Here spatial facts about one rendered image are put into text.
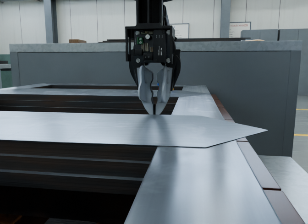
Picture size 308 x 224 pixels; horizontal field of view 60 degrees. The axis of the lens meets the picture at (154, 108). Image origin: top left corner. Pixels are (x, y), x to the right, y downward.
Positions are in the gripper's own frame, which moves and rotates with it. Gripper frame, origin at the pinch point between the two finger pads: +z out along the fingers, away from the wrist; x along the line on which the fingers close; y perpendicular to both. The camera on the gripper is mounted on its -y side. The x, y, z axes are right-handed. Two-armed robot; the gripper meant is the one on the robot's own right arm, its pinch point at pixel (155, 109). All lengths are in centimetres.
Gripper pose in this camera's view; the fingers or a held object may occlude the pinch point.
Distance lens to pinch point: 48.5
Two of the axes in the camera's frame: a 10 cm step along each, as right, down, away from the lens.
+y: -1.5, 1.7, -9.7
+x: 9.9, 0.2, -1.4
